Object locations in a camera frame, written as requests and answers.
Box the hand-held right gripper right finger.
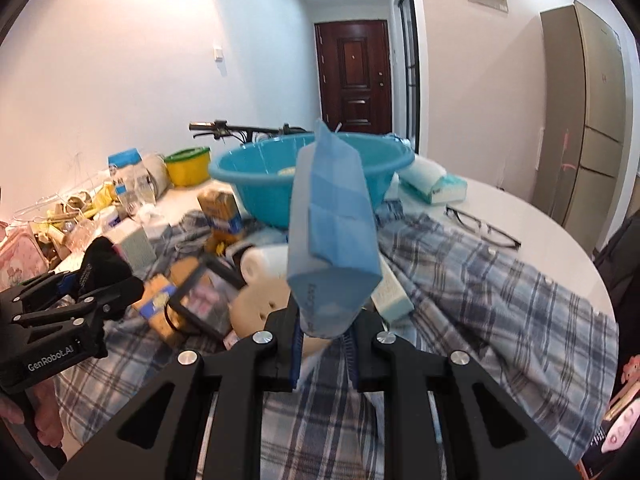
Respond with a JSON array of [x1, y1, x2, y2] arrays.
[[345, 310, 583, 480]]

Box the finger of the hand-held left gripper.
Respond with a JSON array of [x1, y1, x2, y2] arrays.
[[10, 276, 146, 332], [0, 269, 85, 312]]

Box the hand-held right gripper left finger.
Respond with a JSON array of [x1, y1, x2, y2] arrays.
[[57, 305, 306, 480]]

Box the black sock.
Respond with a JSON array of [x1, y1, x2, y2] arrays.
[[80, 236, 146, 306]]

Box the beige round case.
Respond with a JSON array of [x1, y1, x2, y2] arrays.
[[230, 280, 331, 356]]

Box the white box with orange side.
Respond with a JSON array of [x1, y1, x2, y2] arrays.
[[111, 220, 157, 273]]

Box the blue face mask packet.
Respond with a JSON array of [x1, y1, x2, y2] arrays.
[[287, 118, 383, 338]]

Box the blue plastic basin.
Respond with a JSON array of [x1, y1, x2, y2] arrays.
[[208, 132, 416, 229]]

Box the white round desktop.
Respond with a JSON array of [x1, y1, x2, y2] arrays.
[[0, 175, 616, 321]]

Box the person's left hand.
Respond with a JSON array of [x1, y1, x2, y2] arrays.
[[0, 377, 65, 441]]

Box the clear plastic bag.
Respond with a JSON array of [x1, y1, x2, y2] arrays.
[[62, 215, 98, 253]]

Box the pink printed pouch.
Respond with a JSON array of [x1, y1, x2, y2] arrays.
[[0, 220, 43, 291]]

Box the gold foil packet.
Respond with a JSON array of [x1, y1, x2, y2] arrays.
[[139, 274, 182, 321]]

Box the white box with teal print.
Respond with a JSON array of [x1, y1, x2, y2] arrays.
[[372, 260, 413, 323]]

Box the small white jar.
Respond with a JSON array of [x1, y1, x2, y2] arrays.
[[95, 207, 123, 233]]

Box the yellow plastic bag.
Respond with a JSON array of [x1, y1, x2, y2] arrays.
[[47, 182, 118, 231]]

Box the blue white sugar bag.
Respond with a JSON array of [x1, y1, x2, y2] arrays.
[[108, 148, 151, 221]]

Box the blue plaid shirt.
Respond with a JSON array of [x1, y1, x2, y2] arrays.
[[52, 210, 621, 480]]

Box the white plastic bag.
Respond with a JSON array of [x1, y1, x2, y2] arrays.
[[142, 152, 171, 196]]

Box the gold cigarette box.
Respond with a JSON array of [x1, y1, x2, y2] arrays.
[[197, 190, 244, 246]]

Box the yellow container with green lid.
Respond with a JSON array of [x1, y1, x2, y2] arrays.
[[164, 146, 211, 188]]

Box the white soft tissue pack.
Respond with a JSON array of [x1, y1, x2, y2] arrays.
[[397, 154, 468, 205]]

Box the black rimmed glasses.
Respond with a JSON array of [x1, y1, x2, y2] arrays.
[[445, 206, 522, 250]]

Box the dark red entrance door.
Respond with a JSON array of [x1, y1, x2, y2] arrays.
[[314, 20, 392, 136]]

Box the pink cartoon case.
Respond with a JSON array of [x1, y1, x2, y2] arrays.
[[587, 352, 640, 466]]

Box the dark jacket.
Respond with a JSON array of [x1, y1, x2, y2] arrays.
[[592, 210, 640, 311]]

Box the black framed glass door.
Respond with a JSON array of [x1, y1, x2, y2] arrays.
[[397, 0, 423, 156]]

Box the beige tall refrigerator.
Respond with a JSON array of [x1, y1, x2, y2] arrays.
[[531, 0, 628, 256]]

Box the bicycle handlebar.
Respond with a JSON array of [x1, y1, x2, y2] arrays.
[[189, 120, 308, 143]]

